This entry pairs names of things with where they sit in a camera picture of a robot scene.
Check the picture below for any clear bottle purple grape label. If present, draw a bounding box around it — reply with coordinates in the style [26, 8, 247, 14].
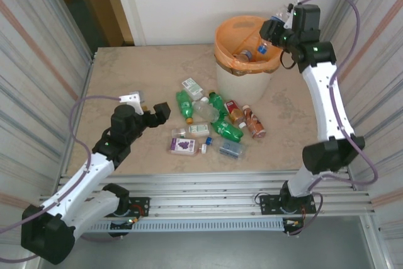
[166, 137, 208, 156]

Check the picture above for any clear bottle green white label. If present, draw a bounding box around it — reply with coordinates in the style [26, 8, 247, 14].
[181, 77, 205, 101]
[171, 123, 210, 140]

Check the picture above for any green plastic bottle yellow cap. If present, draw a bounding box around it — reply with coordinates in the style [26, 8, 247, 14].
[210, 118, 246, 142]
[207, 91, 229, 118]

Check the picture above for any aluminium rail base frame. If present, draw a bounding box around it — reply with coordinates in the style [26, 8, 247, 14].
[37, 171, 377, 218]

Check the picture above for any clear plastic bottle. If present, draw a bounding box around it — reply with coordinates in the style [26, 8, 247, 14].
[192, 96, 220, 124]

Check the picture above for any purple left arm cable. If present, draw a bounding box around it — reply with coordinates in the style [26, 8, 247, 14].
[0, 94, 123, 263]

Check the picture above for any clear bottle blue label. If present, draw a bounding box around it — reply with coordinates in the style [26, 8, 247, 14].
[205, 136, 248, 160]

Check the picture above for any grey slotted cable duct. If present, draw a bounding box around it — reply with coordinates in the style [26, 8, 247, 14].
[80, 218, 286, 234]

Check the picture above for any white plastic bin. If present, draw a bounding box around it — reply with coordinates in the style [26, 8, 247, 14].
[215, 59, 274, 107]

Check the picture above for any brown tea bottle orange label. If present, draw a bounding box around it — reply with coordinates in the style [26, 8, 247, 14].
[242, 105, 267, 140]

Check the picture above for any green plastic bottle orange cap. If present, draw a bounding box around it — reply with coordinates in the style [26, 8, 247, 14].
[175, 89, 195, 125]

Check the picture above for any Pepsi bottle blue cap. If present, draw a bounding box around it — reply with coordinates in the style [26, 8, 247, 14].
[270, 3, 294, 23]
[256, 37, 273, 55]

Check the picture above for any amber bottle red label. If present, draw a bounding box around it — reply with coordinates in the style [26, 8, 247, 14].
[225, 100, 246, 125]

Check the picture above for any brown tea bottle white cap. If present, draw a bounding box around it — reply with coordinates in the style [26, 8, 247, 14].
[234, 49, 254, 64]

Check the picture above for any orange plastic bin liner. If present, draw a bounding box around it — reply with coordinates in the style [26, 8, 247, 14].
[215, 15, 283, 76]

